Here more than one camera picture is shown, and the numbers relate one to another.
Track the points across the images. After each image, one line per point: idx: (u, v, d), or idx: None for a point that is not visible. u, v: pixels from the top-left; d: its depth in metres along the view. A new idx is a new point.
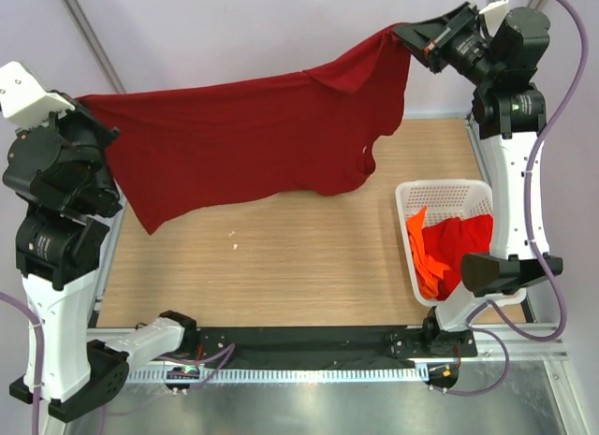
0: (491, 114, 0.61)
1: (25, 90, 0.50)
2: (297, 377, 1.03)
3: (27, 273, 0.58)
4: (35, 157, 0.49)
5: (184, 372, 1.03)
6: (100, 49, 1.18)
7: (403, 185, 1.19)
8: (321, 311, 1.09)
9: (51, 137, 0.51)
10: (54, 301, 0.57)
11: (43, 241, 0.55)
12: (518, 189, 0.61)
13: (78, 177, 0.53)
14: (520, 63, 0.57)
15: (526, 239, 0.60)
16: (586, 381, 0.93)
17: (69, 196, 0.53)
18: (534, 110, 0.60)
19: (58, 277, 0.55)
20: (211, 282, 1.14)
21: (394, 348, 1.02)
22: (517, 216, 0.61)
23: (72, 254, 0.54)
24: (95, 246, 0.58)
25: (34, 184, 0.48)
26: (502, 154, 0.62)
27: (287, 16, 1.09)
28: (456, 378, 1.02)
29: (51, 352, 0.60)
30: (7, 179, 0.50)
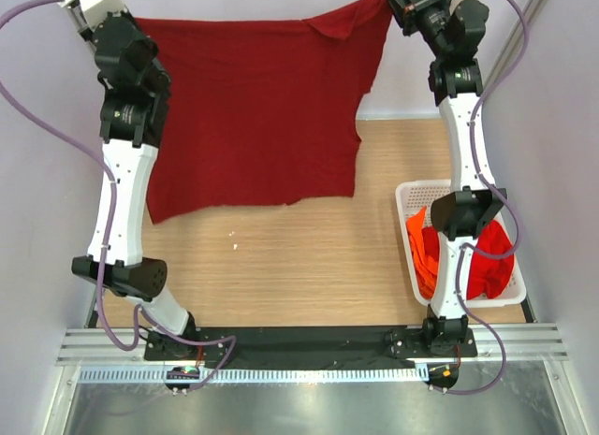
0: (440, 83, 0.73)
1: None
2: (297, 377, 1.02)
3: (109, 139, 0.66)
4: (114, 37, 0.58)
5: (184, 372, 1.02)
6: None
7: (404, 186, 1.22)
8: (321, 311, 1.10)
9: (124, 21, 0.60)
10: (133, 162, 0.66)
11: (128, 110, 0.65)
12: (465, 136, 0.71)
13: (145, 59, 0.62)
14: (463, 46, 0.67)
15: (475, 174, 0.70)
16: (587, 380, 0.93)
17: (141, 74, 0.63)
18: (474, 79, 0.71)
19: (140, 137, 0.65)
20: (211, 282, 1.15)
21: (394, 348, 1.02)
22: (465, 155, 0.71)
23: (152, 121, 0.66)
24: (164, 119, 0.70)
25: (121, 59, 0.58)
26: (450, 109, 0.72)
27: None
28: (457, 378, 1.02)
29: (122, 211, 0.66)
30: (96, 59, 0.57)
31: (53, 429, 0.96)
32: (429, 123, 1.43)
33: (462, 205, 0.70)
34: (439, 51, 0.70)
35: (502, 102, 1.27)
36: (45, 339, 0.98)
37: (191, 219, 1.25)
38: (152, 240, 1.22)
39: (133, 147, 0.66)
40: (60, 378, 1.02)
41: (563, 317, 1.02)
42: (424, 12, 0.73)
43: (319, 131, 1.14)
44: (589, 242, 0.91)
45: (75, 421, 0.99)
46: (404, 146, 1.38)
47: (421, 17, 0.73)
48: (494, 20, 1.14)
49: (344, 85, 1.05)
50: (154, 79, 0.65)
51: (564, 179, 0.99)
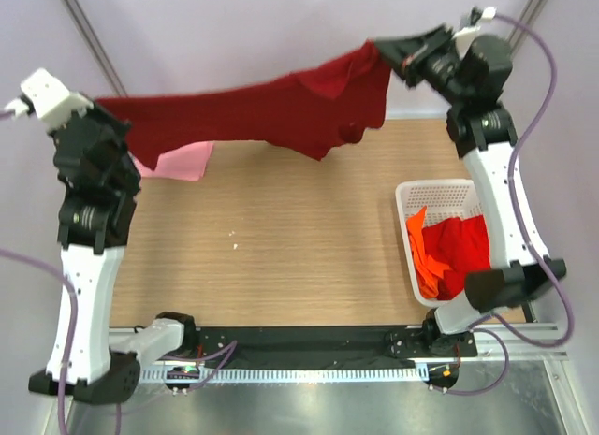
0: (465, 134, 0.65)
1: (51, 93, 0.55)
2: (297, 377, 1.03)
3: (67, 245, 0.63)
4: (78, 139, 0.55)
5: (184, 372, 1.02)
6: (97, 45, 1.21)
7: (403, 185, 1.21)
8: (320, 311, 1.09)
9: (89, 123, 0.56)
10: (92, 269, 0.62)
11: (89, 213, 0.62)
12: (503, 195, 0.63)
13: (109, 159, 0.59)
14: (488, 86, 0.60)
15: (524, 243, 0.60)
16: (587, 381, 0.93)
17: (106, 173, 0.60)
18: (504, 125, 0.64)
19: (100, 243, 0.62)
20: (211, 282, 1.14)
21: (394, 347, 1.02)
22: (508, 222, 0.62)
23: (114, 224, 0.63)
24: (128, 217, 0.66)
25: (80, 161, 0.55)
26: (481, 165, 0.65)
27: (287, 14, 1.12)
28: (456, 378, 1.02)
29: (84, 324, 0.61)
30: (57, 161, 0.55)
31: (53, 429, 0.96)
32: (428, 122, 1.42)
33: (510, 287, 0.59)
34: (459, 98, 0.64)
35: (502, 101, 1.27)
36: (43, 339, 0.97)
37: (192, 219, 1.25)
38: (153, 239, 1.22)
39: (94, 253, 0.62)
40: None
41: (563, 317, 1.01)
42: (428, 64, 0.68)
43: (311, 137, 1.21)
44: (589, 242, 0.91)
45: (75, 420, 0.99)
46: (404, 146, 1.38)
47: (426, 66, 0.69)
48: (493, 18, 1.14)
49: (338, 115, 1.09)
50: (119, 179, 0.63)
51: (564, 178, 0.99)
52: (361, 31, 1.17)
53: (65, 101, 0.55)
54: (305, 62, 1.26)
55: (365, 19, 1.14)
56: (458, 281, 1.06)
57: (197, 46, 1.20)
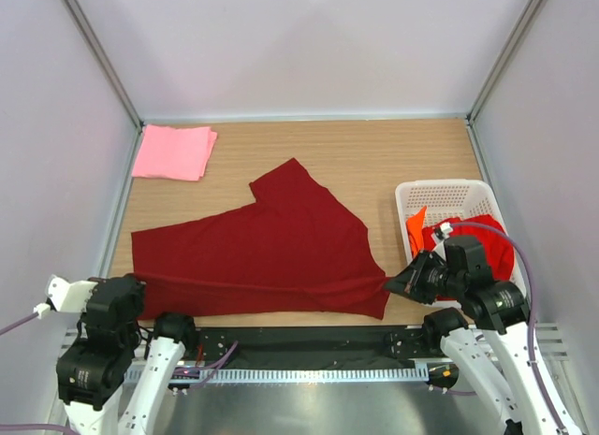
0: (481, 312, 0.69)
1: (59, 288, 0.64)
2: (297, 377, 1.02)
3: (68, 400, 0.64)
4: (109, 292, 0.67)
5: (184, 371, 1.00)
6: (98, 47, 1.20)
7: (404, 185, 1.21)
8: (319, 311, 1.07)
9: (122, 283, 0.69)
10: (95, 418, 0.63)
11: (82, 373, 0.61)
12: (528, 377, 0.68)
13: (127, 312, 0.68)
14: (474, 263, 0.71)
15: (558, 427, 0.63)
16: (586, 382, 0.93)
17: (121, 323, 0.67)
18: (517, 304, 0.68)
19: (98, 398, 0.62)
20: None
21: (394, 348, 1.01)
22: (539, 406, 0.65)
23: (109, 378, 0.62)
24: (123, 370, 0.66)
25: (109, 307, 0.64)
26: (504, 347, 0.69)
27: (287, 16, 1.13)
28: (456, 378, 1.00)
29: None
30: (89, 305, 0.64)
31: None
32: (428, 122, 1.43)
33: None
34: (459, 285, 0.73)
35: (502, 102, 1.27)
36: (45, 337, 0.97)
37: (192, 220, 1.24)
38: None
39: (94, 408, 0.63)
40: None
41: (562, 317, 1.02)
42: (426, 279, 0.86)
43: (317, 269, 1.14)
44: (589, 245, 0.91)
45: None
46: (403, 147, 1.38)
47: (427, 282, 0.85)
48: (493, 18, 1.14)
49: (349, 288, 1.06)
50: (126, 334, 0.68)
51: (564, 179, 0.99)
52: (361, 32, 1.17)
53: (75, 288, 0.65)
54: (304, 63, 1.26)
55: (365, 19, 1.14)
56: None
57: (197, 47, 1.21)
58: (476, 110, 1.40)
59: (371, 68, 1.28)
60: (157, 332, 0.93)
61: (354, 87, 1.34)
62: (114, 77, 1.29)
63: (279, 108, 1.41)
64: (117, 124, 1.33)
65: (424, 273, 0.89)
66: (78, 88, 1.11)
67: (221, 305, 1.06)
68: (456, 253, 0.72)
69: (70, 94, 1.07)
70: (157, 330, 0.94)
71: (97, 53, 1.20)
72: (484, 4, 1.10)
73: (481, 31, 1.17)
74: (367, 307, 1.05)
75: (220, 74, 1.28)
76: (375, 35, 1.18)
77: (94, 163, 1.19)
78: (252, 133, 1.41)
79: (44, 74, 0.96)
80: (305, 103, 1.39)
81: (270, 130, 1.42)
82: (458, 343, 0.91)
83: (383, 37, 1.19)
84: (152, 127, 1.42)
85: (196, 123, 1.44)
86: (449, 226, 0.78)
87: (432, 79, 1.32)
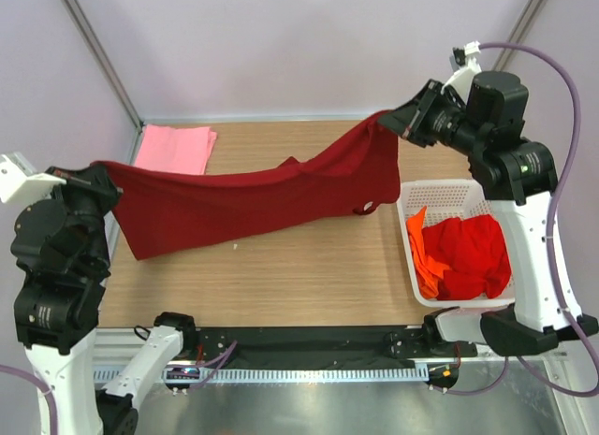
0: (500, 177, 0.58)
1: (10, 178, 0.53)
2: (297, 377, 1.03)
3: (31, 344, 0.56)
4: (43, 224, 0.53)
5: (184, 372, 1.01)
6: (99, 48, 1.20)
7: (403, 185, 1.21)
8: (321, 311, 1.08)
9: (58, 207, 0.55)
10: (63, 366, 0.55)
11: (44, 311, 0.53)
12: (540, 254, 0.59)
13: (77, 244, 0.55)
14: (506, 118, 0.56)
15: (559, 308, 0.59)
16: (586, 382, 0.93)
17: (70, 259, 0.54)
18: (544, 169, 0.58)
19: (64, 341, 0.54)
20: (211, 282, 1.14)
21: (394, 348, 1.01)
22: (544, 284, 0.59)
23: (75, 318, 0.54)
24: (94, 307, 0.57)
25: (43, 248, 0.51)
26: (518, 221, 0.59)
27: (286, 15, 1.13)
28: (456, 378, 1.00)
29: (63, 412, 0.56)
30: (14, 249, 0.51)
31: None
32: None
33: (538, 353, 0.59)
34: (476, 139, 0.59)
35: None
36: None
37: None
38: None
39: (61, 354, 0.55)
40: None
41: None
42: (431, 122, 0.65)
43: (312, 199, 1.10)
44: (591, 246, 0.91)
45: None
46: (403, 146, 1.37)
47: (429, 125, 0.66)
48: (493, 18, 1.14)
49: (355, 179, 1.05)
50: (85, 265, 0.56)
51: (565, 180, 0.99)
52: (361, 31, 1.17)
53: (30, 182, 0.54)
54: (304, 63, 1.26)
55: (366, 19, 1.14)
56: (458, 282, 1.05)
57: (197, 48, 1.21)
58: None
59: (371, 67, 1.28)
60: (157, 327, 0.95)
61: (355, 87, 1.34)
62: (114, 77, 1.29)
63: (279, 108, 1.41)
64: (118, 124, 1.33)
65: (432, 112, 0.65)
66: (77, 86, 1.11)
67: (226, 208, 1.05)
68: (488, 98, 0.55)
69: (68, 100, 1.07)
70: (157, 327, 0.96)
71: (97, 53, 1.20)
72: (484, 3, 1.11)
73: (481, 30, 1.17)
74: (384, 181, 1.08)
75: (220, 73, 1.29)
76: (375, 34, 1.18)
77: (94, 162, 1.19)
78: (253, 133, 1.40)
79: (43, 76, 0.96)
80: (305, 103, 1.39)
81: (270, 130, 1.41)
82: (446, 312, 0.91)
83: (385, 36, 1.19)
84: (152, 127, 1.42)
85: (195, 123, 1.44)
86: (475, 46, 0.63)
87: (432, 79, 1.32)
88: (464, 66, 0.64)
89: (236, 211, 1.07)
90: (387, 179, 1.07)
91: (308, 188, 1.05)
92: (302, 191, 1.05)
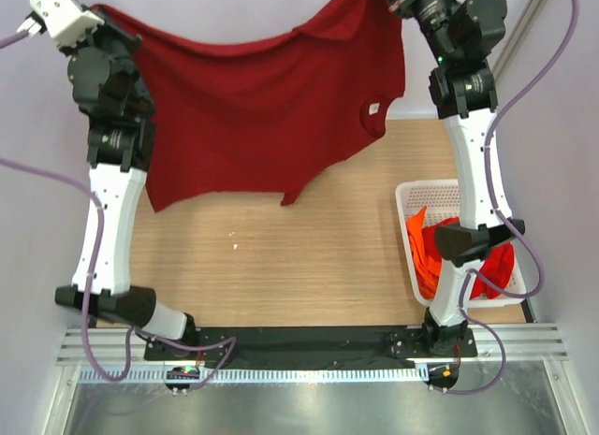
0: (447, 95, 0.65)
1: (63, 13, 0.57)
2: (297, 377, 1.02)
3: (95, 165, 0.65)
4: (91, 70, 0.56)
5: (184, 372, 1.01)
6: None
7: (403, 185, 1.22)
8: (320, 311, 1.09)
9: (100, 53, 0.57)
10: (121, 186, 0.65)
11: (115, 137, 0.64)
12: (478, 162, 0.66)
13: (127, 89, 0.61)
14: (476, 50, 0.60)
15: (492, 209, 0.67)
16: (585, 381, 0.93)
17: (124, 103, 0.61)
18: (486, 91, 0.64)
19: (127, 161, 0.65)
20: (211, 282, 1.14)
21: (394, 347, 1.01)
22: (480, 188, 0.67)
23: (139, 147, 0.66)
24: (153, 137, 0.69)
25: (100, 95, 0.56)
26: (461, 132, 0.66)
27: (286, 15, 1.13)
28: (456, 378, 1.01)
29: (109, 234, 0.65)
30: (77, 96, 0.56)
31: (52, 429, 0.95)
32: (428, 123, 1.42)
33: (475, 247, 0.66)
34: (446, 56, 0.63)
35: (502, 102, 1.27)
36: (45, 340, 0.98)
37: (193, 220, 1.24)
38: (153, 240, 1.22)
39: (122, 171, 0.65)
40: (60, 378, 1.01)
41: (562, 317, 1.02)
42: (422, 5, 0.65)
43: (320, 94, 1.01)
44: (590, 245, 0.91)
45: (75, 421, 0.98)
46: (404, 147, 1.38)
47: (419, 7, 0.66)
48: None
49: (360, 57, 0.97)
50: (137, 107, 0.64)
51: (564, 180, 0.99)
52: None
53: (80, 21, 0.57)
54: None
55: None
56: None
57: None
58: None
59: None
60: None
61: None
62: None
63: None
64: None
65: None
66: None
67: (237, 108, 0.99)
68: (467, 24, 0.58)
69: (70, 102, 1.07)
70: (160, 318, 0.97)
71: None
72: None
73: None
74: (389, 68, 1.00)
75: None
76: None
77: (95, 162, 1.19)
78: None
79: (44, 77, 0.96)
80: None
81: None
82: None
83: None
84: None
85: None
86: None
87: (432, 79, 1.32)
88: None
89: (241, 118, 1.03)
90: (395, 68, 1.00)
91: (315, 79, 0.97)
92: (306, 91, 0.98)
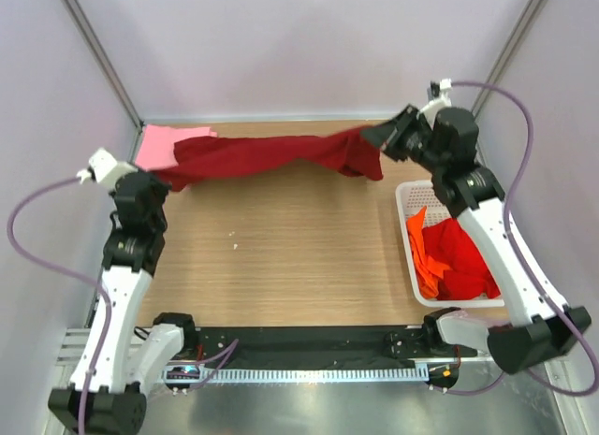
0: (454, 196, 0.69)
1: (106, 164, 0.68)
2: (297, 377, 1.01)
3: (109, 267, 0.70)
4: (129, 182, 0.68)
5: (185, 372, 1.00)
6: (99, 48, 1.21)
7: (403, 185, 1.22)
8: (320, 311, 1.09)
9: (143, 178, 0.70)
10: (131, 282, 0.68)
11: (131, 243, 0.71)
12: (506, 251, 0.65)
13: (153, 204, 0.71)
14: (461, 149, 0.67)
15: (540, 297, 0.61)
16: (586, 381, 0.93)
17: (148, 213, 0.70)
18: (489, 183, 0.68)
19: (139, 260, 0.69)
20: (211, 282, 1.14)
21: (394, 347, 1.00)
22: (520, 278, 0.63)
23: (151, 253, 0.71)
24: (159, 248, 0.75)
25: (136, 198, 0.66)
26: (478, 224, 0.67)
27: (286, 15, 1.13)
28: (456, 378, 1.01)
29: (114, 333, 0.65)
30: (115, 200, 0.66)
31: (52, 429, 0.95)
32: None
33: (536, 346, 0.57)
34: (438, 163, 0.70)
35: (503, 102, 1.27)
36: (44, 340, 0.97)
37: (193, 220, 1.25)
38: None
39: (132, 270, 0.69)
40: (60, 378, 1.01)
41: None
42: (403, 141, 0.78)
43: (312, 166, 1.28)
44: (591, 244, 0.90)
45: None
46: None
47: (402, 144, 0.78)
48: (493, 18, 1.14)
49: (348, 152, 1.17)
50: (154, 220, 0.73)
51: (566, 179, 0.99)
52: (363, 32, 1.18)
53: (119, 167, 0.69)
54: (303, 65, 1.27)
55: (367, 17, 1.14)
56: (457, 281, 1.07)
57: (197, 49, 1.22)
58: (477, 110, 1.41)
59: (372, 66, 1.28)
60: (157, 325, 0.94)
61: (355, 89, 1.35)
62: (115, 77, 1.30)
63: (279, 108, 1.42)
64: (118, 124, 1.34)
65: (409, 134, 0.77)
66: (77, 86, 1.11)
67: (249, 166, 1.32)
68: (448, 132, 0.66)
69: (69, 98, 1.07)
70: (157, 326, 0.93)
71: (96, 52, 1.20)
72: (482, 4, 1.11)
73: (479, 32, 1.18)
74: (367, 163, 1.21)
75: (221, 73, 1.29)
76: (374, 35, 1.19)
77: None
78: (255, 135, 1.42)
79: (44, 77, 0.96)
80: (306, 103, 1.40)
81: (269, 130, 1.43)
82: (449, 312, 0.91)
83: (383, 36, 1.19)
84: (152, 127, 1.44)
85: (195, 123, 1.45)
86: (448, 83, 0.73)
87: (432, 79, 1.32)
88: (438, 97, 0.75)
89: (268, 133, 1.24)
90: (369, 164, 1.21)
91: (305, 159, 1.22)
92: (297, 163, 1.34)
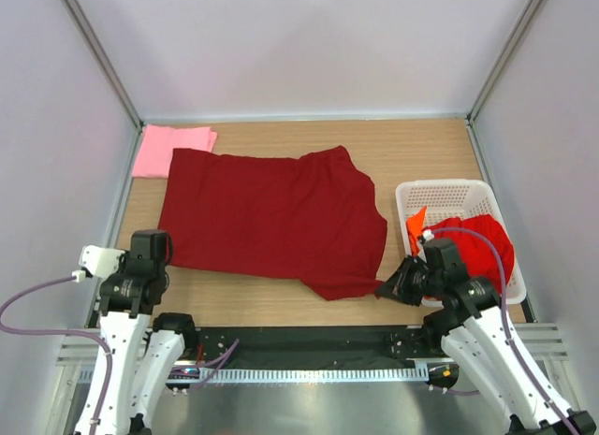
0: (458, 304, 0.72)
1: (93, 254, 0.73)
2: (297, 377, 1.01)
3: (106, 312, 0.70)
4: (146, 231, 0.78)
5: (184, 372, 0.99)
6: (99, 48, 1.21)
7: (403, 185, 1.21)
8: (321, 311, 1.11)
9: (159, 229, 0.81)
10: (131, 332, 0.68)
11: (127, 282, 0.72)
12: (509, 357, 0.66)
13: (161, 255, 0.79)
14: (451, 261, 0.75)
15: (546, 401, 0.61)
16: (587, 380, 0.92)
17: (156, 259, 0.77)
18: (488, 292, 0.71)
19: (138, 303, 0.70)
20: (211, 282, 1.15)
21: (394, 348, 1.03)
22: (524, 382, 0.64)
23: (148, 295, 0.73)
24: (154, 297, 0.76)
25: (150, 238, 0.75)
26: (480, 329, 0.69)
27: (286, 15, 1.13)
28: (456, 378, 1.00)
29: (114, 383, 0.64)
30: (133, 239, 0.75)
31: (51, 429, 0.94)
32: (428, 122, 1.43)
33: None
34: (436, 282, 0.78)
35: (502, 103, 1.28)
36: (45, 340, 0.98)
37: None
38: None
39: (129, 317, 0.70)
40: (60, 378, 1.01)
41: (563, 316, 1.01)
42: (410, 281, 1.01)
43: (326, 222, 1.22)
44: (590, 243, 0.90)
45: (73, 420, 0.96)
46: (404, 147, 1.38)
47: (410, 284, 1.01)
48: (492, 19, 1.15)
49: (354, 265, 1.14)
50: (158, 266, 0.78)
51: (565, 178, 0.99)
52: (362, 31, 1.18)
53: (106, 253, 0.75)
54: (304, 65, 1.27)
55: (367, 18, 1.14)
56: None
57: (197, 50, 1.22)
58: (477, 110, 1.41)
59: (372, 66, 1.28)
60: (157, 329, 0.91)
61: (355, 90, 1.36)
62: (115, 79, 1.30)
63: (279, 108, 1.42)
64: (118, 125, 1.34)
65: (408, 277, 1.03)
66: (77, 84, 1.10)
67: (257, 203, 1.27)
68: (432, 253, 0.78)
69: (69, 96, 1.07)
70: (157, 328, 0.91)
71: (96, 52, 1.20)
72: (482, 4, 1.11)
73: (478, 32, 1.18)
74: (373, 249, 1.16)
75: (221, 73, 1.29)
76: (374, 36, 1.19)
77: (94, 161, 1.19)
78: (255, 135, 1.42)
79: (44, 77, 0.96)
80: (307, 103, 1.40)
81: (270, 130, 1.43)
82: (458, 341, 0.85)
83: (383, 36, 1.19)
84: (153, 128, 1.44)
85: (196, 123, 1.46)
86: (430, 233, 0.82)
87: (431, 79, 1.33)
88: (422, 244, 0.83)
89: (275, 166, 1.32)
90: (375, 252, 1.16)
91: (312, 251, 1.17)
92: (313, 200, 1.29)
